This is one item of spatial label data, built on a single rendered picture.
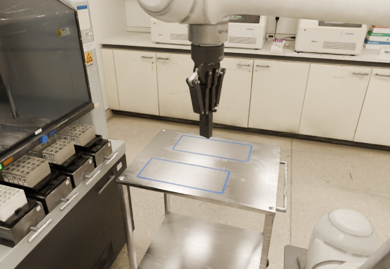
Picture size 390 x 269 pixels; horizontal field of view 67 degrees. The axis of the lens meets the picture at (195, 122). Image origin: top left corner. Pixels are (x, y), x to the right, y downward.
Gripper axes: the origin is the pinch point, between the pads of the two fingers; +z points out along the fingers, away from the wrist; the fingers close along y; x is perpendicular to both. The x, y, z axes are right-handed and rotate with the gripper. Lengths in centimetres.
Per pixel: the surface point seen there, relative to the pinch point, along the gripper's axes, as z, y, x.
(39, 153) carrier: 32, -14, 76
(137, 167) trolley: 36, 9, 41
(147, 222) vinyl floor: 118, 43, 81
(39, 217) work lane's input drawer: 42, -28, 52
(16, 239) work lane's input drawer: 43, -37, 48
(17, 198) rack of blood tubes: 33, -32, 55
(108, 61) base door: 50, 137, 242
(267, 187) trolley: 36.4, 30.8, -6.1
